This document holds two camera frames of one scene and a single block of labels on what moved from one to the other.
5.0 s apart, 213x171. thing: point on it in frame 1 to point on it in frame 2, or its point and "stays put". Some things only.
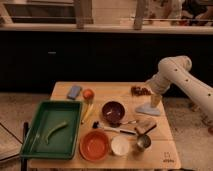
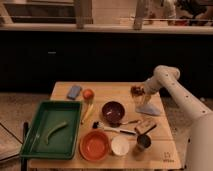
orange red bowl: x=93 y=145 stays put
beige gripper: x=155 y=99 to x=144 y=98
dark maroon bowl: x=113 y=112 stays put
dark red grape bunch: x=139 y=91 stays put
